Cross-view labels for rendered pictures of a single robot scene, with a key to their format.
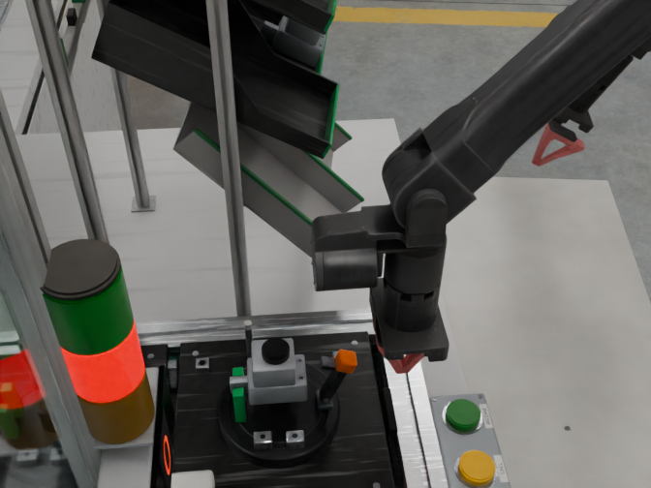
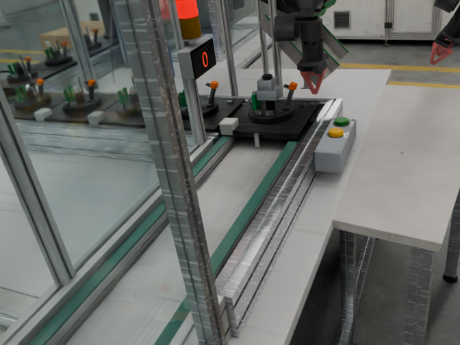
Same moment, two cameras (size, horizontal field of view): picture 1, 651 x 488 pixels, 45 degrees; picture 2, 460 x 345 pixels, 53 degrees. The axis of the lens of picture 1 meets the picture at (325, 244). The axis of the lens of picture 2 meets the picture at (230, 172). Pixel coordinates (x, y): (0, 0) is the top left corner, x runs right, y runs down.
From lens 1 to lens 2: 0.86 m
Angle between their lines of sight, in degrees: 30
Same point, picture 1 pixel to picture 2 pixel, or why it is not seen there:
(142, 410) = (194, 28)
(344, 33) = not seen: hidden behind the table
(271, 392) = (263, 93)
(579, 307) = (438, 124)
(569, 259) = (445, 111)
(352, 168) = (360, 81)
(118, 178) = not seen: hidden behind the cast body
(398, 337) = (304, 63)
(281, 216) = (294, 54)
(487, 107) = not seen: outside the picture
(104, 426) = (183, 30)
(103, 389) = (183, 12)
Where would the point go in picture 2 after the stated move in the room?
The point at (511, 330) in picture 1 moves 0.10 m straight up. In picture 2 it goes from (398, 126) to (400, 97)
